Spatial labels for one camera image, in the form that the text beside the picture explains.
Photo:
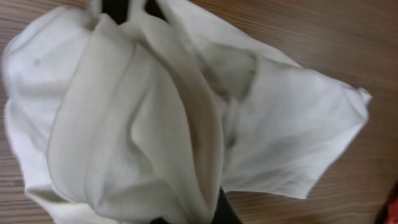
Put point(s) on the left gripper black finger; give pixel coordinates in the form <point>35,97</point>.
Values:
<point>225,213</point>

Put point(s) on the white t-shirt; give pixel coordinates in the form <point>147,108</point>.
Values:
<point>157,116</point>

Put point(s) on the red t-shirt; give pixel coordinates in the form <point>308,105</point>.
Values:
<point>392,212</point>

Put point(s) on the black folded garment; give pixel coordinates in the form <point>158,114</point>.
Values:
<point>116,9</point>

